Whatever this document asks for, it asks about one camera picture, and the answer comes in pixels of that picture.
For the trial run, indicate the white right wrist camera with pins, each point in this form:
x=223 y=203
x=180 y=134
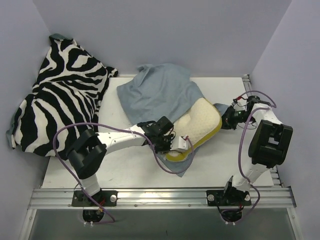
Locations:
x=239 y=102

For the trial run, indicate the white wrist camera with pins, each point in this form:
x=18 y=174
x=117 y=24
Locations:
x=179 y=144
x=239 y=102

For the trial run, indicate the zebra print cushion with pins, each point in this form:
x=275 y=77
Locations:
x=64 y=101

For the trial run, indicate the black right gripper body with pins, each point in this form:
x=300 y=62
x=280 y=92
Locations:
x=227 y=118

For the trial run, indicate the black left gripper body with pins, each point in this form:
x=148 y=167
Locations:
x=165 y=146

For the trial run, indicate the blue-grey fabric pillowcase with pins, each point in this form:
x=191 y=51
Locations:
x=162 y=90

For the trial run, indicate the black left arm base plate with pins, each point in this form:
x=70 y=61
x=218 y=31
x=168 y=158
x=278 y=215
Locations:
x=106 y=198

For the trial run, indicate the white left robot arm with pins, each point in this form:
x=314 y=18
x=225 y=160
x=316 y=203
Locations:
x=88 y=151

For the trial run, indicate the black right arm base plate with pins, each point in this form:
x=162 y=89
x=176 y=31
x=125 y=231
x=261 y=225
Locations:
x=235 y=198

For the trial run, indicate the cream pillow with yellow edge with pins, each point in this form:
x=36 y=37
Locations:
x=200 y=123

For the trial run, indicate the aluminium extrusion rail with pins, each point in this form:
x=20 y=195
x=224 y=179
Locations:
x=156 y=199

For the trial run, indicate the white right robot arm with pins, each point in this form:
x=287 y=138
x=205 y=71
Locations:
x=268 y=147

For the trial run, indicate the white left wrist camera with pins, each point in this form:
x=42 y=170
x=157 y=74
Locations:
x=179 y=144

